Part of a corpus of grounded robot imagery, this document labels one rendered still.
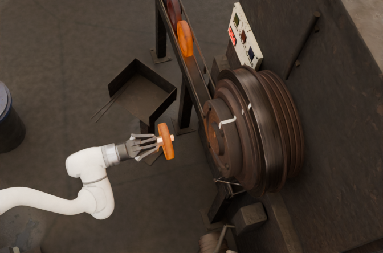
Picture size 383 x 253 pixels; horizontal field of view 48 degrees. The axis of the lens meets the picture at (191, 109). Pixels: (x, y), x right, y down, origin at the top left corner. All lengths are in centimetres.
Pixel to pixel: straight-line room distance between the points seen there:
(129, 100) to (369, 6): 137
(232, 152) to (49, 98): 175
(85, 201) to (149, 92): 69
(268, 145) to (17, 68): 210
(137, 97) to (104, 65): 86
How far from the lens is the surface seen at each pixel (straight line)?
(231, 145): 140
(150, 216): 258
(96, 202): 177
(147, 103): 215
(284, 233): 174
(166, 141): 175
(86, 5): 331
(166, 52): 302
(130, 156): 178
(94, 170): 177
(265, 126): 135
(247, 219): 179
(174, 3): 227
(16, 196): 160
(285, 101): 142
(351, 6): 109
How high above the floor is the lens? 252
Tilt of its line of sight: 63 degrees down
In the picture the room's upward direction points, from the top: 9 degrees clockwise
